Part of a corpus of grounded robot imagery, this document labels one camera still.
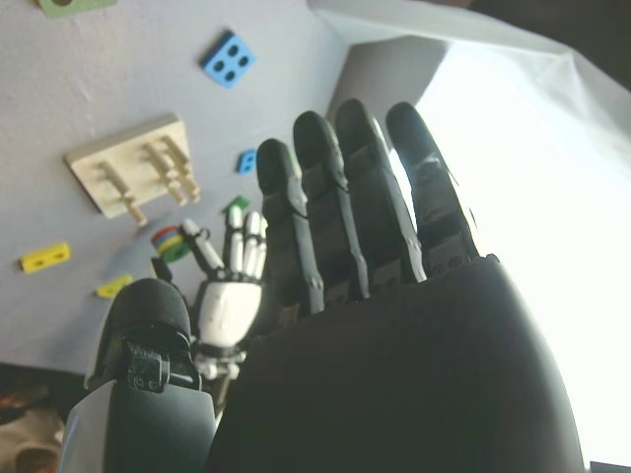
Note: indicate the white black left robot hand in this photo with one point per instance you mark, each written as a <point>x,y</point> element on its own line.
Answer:
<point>394,369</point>

